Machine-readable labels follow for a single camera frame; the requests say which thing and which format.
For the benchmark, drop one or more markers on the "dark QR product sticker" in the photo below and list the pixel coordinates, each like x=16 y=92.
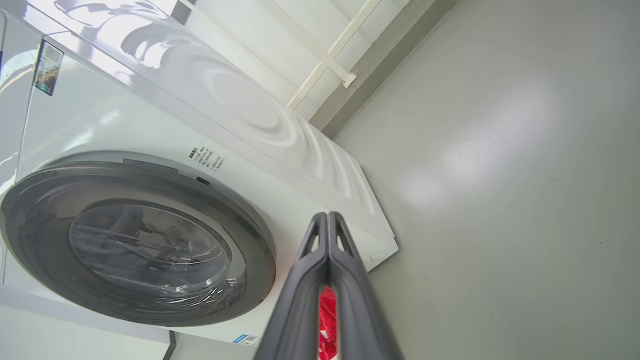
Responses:
x=48 y=67

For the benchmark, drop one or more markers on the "white front-load washing machine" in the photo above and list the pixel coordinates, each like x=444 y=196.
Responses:
x=125 y=115

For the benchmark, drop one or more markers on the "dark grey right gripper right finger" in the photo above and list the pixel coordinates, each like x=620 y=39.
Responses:
x=360 y=310

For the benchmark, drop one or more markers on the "red and white garment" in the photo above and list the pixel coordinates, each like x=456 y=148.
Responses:
x=328 y=325

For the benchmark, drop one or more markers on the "black round washer door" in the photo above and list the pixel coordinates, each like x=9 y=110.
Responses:
x=45 y=240

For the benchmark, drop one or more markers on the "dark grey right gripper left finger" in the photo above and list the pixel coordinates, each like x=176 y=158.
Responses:
x=295 y=310

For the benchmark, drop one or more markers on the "blue energy label sticker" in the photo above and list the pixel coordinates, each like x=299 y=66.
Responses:
x=246 y=340

